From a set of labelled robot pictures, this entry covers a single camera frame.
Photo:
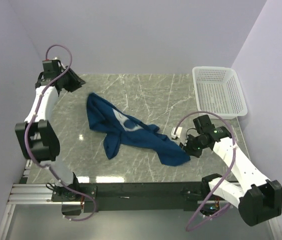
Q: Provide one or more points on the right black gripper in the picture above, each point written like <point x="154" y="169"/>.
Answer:
<point x="187" y="149"/>

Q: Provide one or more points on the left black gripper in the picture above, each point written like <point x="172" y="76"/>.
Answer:
<point x="78" y="81"/>

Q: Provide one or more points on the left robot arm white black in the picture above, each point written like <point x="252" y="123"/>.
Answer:
<point x="37" y="139"/>

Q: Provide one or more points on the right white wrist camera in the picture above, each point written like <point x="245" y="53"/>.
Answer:
<point x="178" y="133"/>

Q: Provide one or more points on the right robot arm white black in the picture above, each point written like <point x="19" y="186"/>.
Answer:
<point x="257" y="198"/>

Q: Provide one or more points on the white perforated plastic basket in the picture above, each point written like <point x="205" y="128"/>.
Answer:
<point x="218" y="90"/>

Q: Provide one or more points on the aluminium frame rail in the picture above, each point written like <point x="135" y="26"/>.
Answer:
<point x="30" y="213"/>

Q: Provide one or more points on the blue t-shirt with print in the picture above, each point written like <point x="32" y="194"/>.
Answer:
<point x="123" y="129"/>

